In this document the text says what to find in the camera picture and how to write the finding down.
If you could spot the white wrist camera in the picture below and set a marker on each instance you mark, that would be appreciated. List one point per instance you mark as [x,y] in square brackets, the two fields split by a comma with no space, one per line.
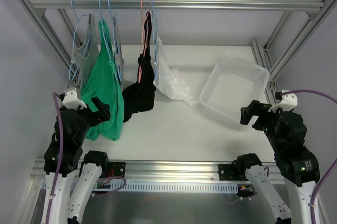
[285,102]
[72,99]

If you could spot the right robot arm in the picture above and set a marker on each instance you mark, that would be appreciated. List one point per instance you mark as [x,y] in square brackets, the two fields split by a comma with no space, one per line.
[299,167]

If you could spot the white tank top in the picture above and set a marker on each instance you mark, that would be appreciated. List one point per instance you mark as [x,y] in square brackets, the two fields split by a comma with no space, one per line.
[170,83]

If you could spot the black tank top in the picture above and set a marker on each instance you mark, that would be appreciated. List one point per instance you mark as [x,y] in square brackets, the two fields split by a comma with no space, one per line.
[139,97]

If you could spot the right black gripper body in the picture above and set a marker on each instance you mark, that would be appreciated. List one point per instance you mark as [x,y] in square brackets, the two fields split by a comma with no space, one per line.
[256,115]

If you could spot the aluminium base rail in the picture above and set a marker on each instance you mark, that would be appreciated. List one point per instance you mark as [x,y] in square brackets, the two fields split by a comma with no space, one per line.
[175,171]

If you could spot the light blue hanger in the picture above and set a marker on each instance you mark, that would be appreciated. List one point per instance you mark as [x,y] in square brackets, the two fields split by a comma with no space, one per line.
[73,69]
[155,37]

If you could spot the pink hanger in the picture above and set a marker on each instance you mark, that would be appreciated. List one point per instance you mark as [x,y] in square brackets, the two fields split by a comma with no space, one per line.
[142,40]

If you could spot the green tank top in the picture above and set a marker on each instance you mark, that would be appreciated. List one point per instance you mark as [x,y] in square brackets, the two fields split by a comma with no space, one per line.
[109,93]

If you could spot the blue hanger under green top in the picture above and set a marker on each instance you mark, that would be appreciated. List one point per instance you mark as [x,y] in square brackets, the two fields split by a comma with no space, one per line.
[104,66]

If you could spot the blue hanger with grey top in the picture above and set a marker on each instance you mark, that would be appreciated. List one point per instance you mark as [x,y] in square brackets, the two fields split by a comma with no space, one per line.
[111,14]

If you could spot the dark grey tank top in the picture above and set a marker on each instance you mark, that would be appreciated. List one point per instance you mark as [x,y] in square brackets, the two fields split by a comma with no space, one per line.
[118,59]

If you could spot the white slotted cable duct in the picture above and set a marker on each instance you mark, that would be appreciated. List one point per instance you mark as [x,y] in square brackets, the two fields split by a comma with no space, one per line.
[227,188]

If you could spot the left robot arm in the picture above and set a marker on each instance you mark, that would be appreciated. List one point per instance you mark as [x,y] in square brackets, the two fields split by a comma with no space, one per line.
[68,183]

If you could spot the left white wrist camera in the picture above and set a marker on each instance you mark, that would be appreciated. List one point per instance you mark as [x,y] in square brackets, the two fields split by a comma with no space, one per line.
[72,99]

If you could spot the aluminium hanging rail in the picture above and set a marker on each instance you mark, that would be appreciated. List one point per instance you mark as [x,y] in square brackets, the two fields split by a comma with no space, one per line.
[240,5]

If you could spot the white plastic basket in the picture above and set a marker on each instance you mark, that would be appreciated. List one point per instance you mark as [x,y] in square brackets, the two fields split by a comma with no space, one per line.
[233,84]

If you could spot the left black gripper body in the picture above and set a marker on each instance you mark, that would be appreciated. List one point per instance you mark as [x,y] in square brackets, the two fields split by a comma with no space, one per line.
[92,113]

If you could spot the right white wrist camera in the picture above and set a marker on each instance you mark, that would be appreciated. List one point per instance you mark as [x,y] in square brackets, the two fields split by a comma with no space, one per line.
[285,102]

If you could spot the left aluminium frame strut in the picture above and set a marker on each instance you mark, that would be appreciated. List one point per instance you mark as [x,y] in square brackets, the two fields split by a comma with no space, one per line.
[44,26]

